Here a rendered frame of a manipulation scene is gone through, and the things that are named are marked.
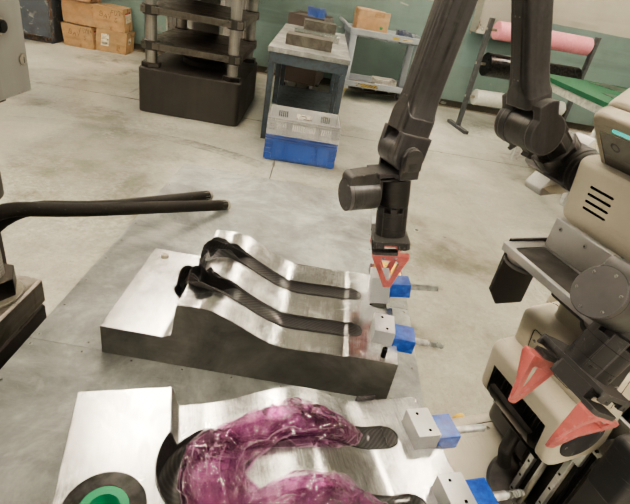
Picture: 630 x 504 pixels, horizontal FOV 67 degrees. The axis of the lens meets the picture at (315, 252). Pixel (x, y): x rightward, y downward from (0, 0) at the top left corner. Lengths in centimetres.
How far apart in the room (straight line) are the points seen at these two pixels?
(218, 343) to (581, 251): 66
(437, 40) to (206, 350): 62
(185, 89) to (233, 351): 407
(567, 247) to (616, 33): 724
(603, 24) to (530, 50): 713
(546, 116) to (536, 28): 15
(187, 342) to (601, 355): 60
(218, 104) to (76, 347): 394
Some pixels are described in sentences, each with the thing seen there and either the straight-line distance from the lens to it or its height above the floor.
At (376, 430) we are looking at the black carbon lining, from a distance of 77.
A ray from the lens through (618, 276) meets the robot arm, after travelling 57.
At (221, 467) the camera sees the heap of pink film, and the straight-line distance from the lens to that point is 64.
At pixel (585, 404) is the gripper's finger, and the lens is 62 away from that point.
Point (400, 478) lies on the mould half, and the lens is 72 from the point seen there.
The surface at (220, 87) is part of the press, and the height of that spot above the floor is 34.
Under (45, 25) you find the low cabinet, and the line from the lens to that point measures 756.
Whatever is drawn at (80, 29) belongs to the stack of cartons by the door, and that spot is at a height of 22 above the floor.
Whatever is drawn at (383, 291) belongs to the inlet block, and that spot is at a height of 92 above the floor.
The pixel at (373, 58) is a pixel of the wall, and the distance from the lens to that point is 723.
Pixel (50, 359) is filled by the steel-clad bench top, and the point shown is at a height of 80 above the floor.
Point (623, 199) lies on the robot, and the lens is 94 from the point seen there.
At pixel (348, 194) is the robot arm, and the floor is 111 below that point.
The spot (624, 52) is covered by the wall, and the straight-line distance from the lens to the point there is 827.
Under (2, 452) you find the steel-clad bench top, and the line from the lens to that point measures 81.
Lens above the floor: 142
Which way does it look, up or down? 31 degrees down
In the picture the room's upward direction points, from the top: 11 degrees clockwise
